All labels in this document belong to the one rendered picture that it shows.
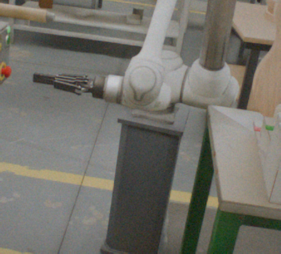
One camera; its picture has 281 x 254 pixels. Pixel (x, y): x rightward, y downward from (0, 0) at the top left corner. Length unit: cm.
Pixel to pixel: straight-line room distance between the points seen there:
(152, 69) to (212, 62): 58
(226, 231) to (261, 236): 149
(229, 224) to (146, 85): 42
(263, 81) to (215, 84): 48
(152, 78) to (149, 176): 85
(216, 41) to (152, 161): 59
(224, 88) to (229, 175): 72
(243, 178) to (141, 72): 39
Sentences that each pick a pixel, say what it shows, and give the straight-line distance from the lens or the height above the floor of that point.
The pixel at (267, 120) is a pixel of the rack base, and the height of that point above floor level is 102.
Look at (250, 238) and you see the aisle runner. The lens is 271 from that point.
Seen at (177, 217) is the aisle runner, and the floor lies 0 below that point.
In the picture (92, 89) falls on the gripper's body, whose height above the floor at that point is 97.
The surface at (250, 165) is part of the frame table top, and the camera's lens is 138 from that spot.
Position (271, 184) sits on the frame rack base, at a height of 97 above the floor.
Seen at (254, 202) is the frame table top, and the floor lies 93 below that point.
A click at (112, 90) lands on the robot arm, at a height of 98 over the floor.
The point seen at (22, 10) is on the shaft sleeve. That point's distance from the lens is 127.
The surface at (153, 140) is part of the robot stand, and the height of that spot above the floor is 63.
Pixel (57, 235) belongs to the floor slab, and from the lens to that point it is 248.
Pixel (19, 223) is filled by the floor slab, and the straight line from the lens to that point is 255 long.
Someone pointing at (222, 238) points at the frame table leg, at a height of 82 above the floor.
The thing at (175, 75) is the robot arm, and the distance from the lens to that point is 198.
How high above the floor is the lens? 157
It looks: 22 degrees down
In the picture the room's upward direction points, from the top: 8 degrees clockwise
